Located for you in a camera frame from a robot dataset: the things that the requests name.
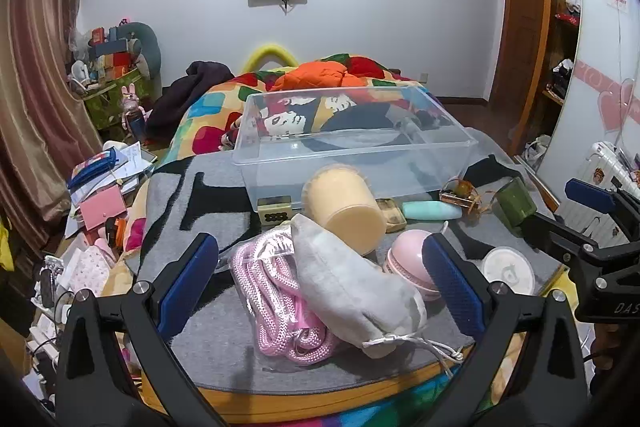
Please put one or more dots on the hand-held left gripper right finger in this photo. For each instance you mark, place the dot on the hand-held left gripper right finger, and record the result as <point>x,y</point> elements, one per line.
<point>450,279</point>

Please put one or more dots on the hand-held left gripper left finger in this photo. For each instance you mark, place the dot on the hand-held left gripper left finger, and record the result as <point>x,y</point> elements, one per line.
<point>192,277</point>

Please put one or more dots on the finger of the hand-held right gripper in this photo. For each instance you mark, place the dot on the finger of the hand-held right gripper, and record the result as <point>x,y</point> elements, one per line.
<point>590,195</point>
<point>542,228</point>

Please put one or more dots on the dark green box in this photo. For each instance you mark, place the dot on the dark green box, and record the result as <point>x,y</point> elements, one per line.
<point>515,202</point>

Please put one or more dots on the pink round case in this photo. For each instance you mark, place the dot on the pink round case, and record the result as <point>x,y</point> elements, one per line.
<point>407,264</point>

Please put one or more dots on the amber hair claw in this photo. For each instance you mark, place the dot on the amber hair claw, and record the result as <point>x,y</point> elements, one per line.
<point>462,197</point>

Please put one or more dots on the small green soap box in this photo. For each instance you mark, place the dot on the small green soap box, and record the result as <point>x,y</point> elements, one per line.
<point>275,210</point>

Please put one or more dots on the beige plastic cup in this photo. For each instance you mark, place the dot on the beige plastic cup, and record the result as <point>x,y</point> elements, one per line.
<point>345,212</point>

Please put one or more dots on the clear plastic storage box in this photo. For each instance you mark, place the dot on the clear plastic storage box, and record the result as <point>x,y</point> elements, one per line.
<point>350,142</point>

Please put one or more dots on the white suitcase with stickers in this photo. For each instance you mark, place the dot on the white suitcase with stickers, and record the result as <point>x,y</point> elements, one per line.
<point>612,172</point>

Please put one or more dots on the white tote bag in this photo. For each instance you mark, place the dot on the white tote bag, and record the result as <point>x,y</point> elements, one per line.
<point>537,152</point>

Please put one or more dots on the mint green oval case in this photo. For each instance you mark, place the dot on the mint green oval case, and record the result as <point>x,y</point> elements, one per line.
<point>432,210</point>

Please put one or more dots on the small wooden box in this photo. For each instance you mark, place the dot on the small wooden box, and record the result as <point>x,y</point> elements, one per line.
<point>392,214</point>

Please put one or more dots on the orange and black tool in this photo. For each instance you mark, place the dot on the orange and black tool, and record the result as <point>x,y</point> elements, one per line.
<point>116,229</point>

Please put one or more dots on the grey and black blanket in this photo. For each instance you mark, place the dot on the grey and black blanket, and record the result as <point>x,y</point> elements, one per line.
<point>200,187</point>

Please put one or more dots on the pink dotted pouch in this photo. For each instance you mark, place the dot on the pink dotted pouch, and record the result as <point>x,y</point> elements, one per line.
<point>92,269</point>

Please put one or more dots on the pink wallet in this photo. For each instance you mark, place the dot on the pink wallet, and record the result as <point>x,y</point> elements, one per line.
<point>102,209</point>

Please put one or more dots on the white wardrobe door pink hearts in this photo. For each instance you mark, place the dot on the white wardrobe door pink hearts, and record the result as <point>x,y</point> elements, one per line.
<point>607,57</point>

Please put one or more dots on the blue pencil case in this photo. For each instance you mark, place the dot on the blue pencil case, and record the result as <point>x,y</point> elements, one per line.
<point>95,169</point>

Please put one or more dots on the colourful patchwork quilt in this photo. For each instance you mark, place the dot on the colourful patchwork quilt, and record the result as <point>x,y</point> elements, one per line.
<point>210,117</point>

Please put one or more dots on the wooden wardrobe shelf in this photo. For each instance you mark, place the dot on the wooden wardrobe shelf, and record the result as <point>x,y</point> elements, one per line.
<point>565,32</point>

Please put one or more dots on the pink bunny doll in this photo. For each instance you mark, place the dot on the pink bunny doll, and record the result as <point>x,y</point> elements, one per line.
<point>132,107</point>

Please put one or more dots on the dark purple clothes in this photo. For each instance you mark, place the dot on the dark purple clothes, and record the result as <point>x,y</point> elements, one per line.
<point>192,89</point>

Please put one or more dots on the green fabric storage bin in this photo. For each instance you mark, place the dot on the green fabric storage bin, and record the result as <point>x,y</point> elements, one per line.
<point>107,102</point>

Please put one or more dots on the wooden door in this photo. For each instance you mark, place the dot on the wooden door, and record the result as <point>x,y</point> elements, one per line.
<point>520,7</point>

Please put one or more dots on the yellow curved pillow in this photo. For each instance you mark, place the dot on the yellow curved pillow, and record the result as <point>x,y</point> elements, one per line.
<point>270,57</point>

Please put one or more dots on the grey curved plush pillow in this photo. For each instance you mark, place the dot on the grey curved plush pillow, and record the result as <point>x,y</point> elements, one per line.
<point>145,42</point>

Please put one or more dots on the stack of colourful boxes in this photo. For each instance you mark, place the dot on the stack of colourful boxes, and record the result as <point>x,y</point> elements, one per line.
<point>107,52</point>

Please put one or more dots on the brown pink curtain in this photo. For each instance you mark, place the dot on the brown pink curtain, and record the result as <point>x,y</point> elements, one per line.
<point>35,82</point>

